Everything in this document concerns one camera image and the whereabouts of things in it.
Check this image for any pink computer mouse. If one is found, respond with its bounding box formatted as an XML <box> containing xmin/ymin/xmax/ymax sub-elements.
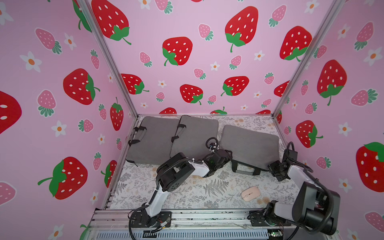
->
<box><xmin>241</xmin><ymin>187</ymin><xmax>261</xmax><ymax>202</ymax></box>

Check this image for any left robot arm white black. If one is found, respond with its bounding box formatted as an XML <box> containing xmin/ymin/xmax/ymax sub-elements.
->
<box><xmin>128</xmin><ymin>137</ymin><xmax>233</xmax><ymax>240</ymax></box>

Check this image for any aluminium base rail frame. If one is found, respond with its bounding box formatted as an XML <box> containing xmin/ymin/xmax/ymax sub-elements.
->
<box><xmin>81</xmin><ymin>209</ymin><xmax>296</xmax><ymax>240</ymax></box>

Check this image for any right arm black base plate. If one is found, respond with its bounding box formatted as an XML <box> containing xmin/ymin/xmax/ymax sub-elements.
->
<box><xmin>247</xmin><ymin>209</ymin><xmax>292</xmax><ymax>227</ymax></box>

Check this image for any floral patterned table mat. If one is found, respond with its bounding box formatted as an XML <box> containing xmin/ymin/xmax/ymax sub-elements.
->
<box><xmin>106</xmin><ymin>115</ymin><xmax>313</xmax><ymax>210</ymax></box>

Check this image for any grey laptop bag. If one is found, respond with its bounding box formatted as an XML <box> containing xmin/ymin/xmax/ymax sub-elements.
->
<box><xmin>170</xmin><ymin>115</ymin><xmax>219</xmax><ymax>160</ymax></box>
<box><xmin>220</xmin><ymin>125</ymin><xmax>280</xmax><ymax>176</ymax></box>
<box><xmin>126</xmin><ymin>117</ymin><xmax>179</xmax><ymax>165</ymax></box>

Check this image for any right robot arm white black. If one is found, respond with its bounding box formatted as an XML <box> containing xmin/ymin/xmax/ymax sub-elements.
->
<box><xmin>264</xmin><ymin>142</ymin><xmax>341</xmax><ymax>236</ymax></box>

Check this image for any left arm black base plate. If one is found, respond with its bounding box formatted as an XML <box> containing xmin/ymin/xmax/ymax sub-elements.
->
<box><xmin>129</xmin><ymin>210</ymin><xmax>172</xmax><ymax>228</ymax></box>

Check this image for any white ribbed vent strip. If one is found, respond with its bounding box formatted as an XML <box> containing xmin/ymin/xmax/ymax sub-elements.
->
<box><xmin>95</xmin><ymin>229</ymin><xmax>269</xmax><ymax>240</ymax></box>

